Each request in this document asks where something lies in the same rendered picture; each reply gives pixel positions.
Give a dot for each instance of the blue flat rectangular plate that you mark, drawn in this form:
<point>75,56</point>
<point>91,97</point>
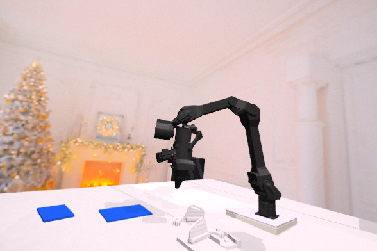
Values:
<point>53,213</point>
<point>115,214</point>

